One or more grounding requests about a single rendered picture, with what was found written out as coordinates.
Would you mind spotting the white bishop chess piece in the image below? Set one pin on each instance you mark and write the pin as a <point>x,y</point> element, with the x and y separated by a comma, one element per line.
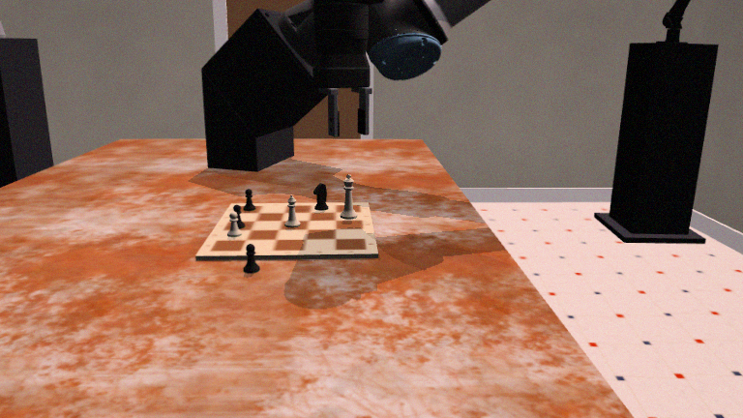
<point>292,221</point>

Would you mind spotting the white chess king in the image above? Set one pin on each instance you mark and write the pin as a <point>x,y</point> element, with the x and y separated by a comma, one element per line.
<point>348,211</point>

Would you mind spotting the brown and cream chessboard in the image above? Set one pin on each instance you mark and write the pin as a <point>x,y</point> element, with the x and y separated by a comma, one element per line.
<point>320,235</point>

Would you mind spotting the white pawn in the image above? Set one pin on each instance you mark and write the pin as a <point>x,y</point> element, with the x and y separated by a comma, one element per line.
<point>234,230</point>

